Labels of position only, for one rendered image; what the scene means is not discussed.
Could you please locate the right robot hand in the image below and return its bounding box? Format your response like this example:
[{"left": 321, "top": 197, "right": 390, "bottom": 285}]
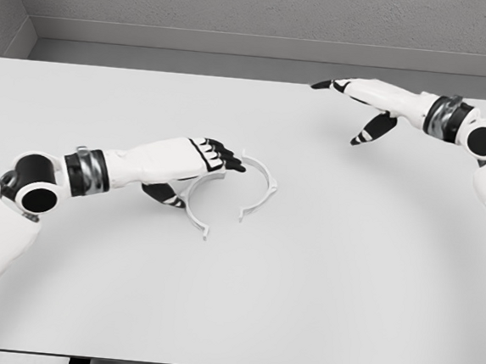
[{"left": 305, "top": 73, "right": 415, "bottom": 152}]

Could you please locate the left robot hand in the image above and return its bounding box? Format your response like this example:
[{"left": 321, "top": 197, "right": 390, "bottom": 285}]
[{"left": 128, "top": 131, "right": 250, "bottom": 216}]

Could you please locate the white pipe clamp half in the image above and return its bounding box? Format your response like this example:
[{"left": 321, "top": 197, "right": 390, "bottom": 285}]
[
  {"left": 173, "top": 165, "right": 227, "bottom": 243},
  {"left": 235, "top": 148, "right": 282, "bottom": 227}
]

